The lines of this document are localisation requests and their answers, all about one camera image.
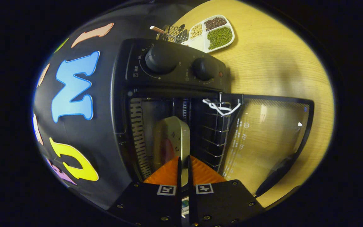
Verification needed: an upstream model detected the small metal wire basket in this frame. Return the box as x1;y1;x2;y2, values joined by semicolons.
156;25;189;44

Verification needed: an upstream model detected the metal oven wire rack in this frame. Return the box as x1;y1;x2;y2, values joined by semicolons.
189;98;243;172

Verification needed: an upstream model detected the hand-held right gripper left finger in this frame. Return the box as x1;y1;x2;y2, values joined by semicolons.
108;156;182;227

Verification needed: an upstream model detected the black electric oven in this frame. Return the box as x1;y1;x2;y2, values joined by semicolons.
111;38;315;198

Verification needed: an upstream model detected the white cord tie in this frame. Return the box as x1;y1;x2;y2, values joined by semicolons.
203;98;242;116

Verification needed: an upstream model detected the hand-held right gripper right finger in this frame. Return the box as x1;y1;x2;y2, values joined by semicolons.
187;155;266;227

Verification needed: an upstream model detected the white divided dish of beans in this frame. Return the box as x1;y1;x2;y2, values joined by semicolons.
181;15;235;53

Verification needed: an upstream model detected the black backdrop cloth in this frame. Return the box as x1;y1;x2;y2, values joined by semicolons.
32;3;207;211

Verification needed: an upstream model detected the small plate of pink food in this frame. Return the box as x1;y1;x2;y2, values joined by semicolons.
153;116;191;187

